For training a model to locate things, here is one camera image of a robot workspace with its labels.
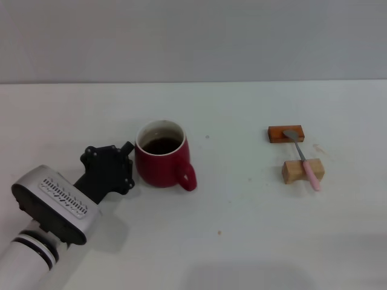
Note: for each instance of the light wooden block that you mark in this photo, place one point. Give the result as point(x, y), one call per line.
point(293, 172)

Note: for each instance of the orange brown wooden block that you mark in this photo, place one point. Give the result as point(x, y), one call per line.
point(276, 134)

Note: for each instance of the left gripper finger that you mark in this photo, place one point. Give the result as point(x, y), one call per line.
point(128, 147)

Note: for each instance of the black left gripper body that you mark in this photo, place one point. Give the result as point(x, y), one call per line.
point(106, 169)

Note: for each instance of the red ceramic coffee cup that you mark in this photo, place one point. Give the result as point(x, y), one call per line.
point(160, 172)

